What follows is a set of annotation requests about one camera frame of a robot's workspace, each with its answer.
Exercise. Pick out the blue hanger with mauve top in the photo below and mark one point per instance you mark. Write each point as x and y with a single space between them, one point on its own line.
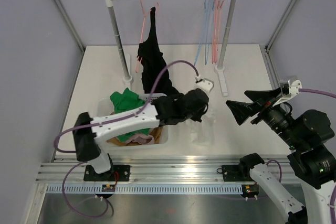
209 11

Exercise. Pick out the black tank top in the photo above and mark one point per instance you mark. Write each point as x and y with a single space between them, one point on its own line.
153 62

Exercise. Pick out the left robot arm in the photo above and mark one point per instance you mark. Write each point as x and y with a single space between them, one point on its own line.
90 132

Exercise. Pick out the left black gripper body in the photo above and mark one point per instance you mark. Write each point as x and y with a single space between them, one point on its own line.
197 116

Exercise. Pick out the green tank top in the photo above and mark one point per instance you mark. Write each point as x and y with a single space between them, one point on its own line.
127 101

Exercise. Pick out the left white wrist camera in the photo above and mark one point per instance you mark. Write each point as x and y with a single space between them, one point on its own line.
204 84

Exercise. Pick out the aluminium frame post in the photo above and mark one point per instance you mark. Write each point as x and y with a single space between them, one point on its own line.
280 25
64 15

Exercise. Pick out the pink hanger with black top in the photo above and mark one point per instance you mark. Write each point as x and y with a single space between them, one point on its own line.
145 14

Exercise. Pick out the pink hanger with green top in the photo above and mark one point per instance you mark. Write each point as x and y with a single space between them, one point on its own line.
219 17

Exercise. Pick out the mauve tank top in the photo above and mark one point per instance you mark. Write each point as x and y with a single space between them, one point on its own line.
141 139

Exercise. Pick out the left aluminium frame post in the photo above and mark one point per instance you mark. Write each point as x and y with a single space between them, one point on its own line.
64 15

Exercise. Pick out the brown tank top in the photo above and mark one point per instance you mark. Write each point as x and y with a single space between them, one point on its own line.
155 132

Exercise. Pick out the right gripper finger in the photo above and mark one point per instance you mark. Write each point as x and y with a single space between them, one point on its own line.
264 95
242 111

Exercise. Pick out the blue hanger with white top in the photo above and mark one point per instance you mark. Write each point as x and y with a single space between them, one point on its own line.
202 32

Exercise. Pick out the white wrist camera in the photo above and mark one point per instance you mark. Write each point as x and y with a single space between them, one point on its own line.
204 84
289 88

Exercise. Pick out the white slotted cable duct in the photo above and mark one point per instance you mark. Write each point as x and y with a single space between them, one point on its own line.
147 189

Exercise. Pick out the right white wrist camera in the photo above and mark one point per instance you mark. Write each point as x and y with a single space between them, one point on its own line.
289 88

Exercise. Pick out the pink hanger with brown top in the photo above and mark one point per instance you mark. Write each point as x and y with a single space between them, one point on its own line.
217 6

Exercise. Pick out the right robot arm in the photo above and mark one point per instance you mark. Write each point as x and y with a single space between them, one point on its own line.
310 160

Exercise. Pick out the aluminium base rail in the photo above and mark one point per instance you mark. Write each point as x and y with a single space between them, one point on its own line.
174 169

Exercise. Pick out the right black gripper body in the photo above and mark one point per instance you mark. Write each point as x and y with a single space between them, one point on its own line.
277 116

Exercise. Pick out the right aluminium frame post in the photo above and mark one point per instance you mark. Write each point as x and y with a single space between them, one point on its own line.
280 25

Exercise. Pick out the white plastic laundry basket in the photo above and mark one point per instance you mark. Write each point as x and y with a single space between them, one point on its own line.
105 107

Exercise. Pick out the white tank top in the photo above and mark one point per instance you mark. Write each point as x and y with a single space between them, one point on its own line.
202 133

